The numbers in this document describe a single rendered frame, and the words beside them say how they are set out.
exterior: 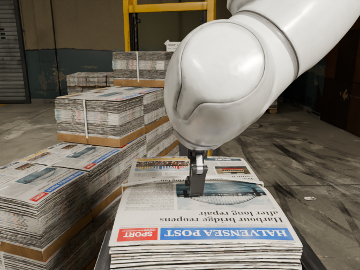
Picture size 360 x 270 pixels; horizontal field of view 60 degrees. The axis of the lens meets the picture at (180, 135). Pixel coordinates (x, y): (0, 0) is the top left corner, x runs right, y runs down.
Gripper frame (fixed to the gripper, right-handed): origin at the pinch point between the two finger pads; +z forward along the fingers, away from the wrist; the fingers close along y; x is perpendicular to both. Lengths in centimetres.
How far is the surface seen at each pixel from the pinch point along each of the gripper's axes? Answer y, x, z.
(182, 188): 8.6, -2.3, -1.6
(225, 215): 13.7, 4.4, -11.5
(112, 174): -2, -32, 82
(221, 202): 11.5, 4.5, -7.5
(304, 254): 24.7, 29.0, 17.6
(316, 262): 26.3, 30.6, 14.7
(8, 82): -291, -402, 669
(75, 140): -22, -53, 94
